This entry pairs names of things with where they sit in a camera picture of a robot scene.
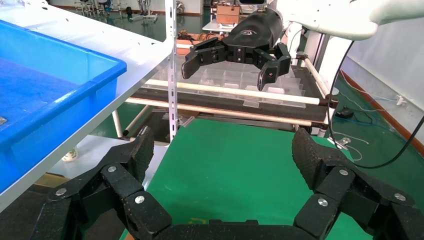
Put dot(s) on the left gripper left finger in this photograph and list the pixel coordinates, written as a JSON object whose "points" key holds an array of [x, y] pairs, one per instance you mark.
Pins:
{"points": [[109, 185]]}

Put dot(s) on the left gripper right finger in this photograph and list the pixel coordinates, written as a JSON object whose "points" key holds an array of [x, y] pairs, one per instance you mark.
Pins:
{"points": [[348, 188]]}

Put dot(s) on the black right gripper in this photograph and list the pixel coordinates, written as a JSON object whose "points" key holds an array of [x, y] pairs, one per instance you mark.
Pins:
{"points": [[251, 33]]}

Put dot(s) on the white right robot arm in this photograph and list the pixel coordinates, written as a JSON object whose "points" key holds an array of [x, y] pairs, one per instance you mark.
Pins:
{"points": [[331, 20]]}

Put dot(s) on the clear plastic organizer box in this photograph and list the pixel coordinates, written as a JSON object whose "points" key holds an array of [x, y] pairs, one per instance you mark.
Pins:
{"points": [[232, 76]]}

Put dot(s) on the background cardboard carton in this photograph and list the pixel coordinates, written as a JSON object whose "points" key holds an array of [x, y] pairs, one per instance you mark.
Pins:
{"points": [[228, 15]]}

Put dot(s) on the blue plastic tray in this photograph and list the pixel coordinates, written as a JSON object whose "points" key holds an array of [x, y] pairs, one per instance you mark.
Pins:
{"points": [[49, 66]]}

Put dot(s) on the silver binder clip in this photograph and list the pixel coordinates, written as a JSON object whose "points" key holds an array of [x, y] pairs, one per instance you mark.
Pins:
{"points": [[344, 141]]}

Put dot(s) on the small white printed bottle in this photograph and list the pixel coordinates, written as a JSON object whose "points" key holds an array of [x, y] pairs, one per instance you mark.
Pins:
{"points": [[70, 154]]}

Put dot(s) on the black power adapter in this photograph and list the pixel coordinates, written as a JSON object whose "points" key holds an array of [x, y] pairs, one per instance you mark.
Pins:
{"points": [[344, 112]]}

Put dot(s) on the green table cloth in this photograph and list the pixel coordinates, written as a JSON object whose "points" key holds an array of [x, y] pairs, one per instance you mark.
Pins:
{"points": [[232, 165]]}

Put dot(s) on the perforated white shelf post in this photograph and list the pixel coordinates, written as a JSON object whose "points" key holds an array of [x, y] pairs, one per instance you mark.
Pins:
{"points": [[171, 66]]}

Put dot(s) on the white wall socket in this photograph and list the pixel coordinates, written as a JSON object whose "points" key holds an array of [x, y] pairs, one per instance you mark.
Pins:
{"points": [[401, 101]]}

